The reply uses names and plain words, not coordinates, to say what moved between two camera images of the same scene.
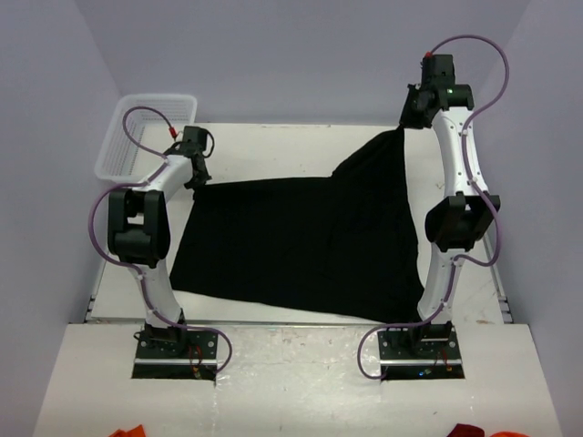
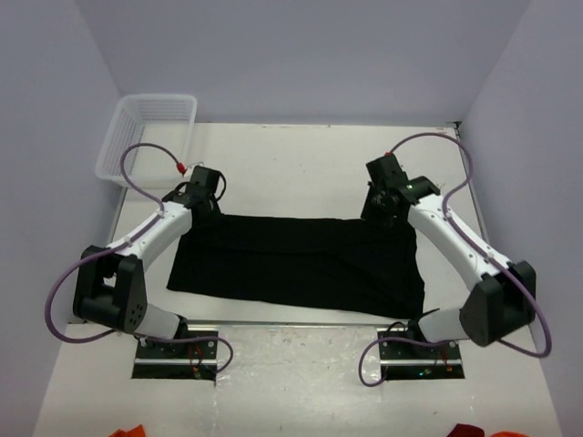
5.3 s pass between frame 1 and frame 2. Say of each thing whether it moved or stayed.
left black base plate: stayed
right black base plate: stayed
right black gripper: moved
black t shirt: moved
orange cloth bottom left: stayed
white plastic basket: stayed
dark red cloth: stayed
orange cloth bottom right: stayed
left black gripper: moved
